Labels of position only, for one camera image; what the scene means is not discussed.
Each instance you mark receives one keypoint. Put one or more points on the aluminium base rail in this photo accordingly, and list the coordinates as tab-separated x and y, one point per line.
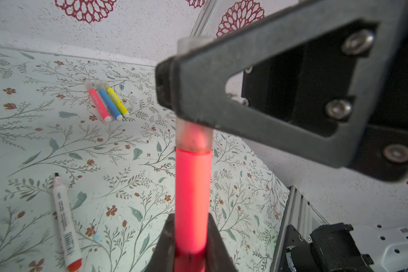
300	218

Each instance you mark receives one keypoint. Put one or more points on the pink highlighter pen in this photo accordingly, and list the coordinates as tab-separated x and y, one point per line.
97	101

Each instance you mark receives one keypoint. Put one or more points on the blue highlighter pen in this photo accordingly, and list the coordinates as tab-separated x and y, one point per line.
109	102

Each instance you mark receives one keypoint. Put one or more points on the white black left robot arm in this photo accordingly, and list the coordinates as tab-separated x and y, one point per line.
332	248

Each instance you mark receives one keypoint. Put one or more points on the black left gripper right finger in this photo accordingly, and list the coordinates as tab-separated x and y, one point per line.
217	257

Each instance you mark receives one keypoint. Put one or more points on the yellow highlighter pen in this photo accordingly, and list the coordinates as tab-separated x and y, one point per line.
123	110

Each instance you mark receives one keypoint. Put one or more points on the white red marker pen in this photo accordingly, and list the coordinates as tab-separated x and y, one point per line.
68	236

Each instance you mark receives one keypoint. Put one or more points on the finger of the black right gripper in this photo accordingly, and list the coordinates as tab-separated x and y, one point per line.
204	86

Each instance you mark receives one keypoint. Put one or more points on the pink highlighter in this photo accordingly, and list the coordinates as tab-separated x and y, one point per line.
192	197

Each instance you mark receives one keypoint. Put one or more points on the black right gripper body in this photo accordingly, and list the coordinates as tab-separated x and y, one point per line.
296	85

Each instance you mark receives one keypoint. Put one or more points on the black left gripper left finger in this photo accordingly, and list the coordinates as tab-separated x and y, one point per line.
163	257

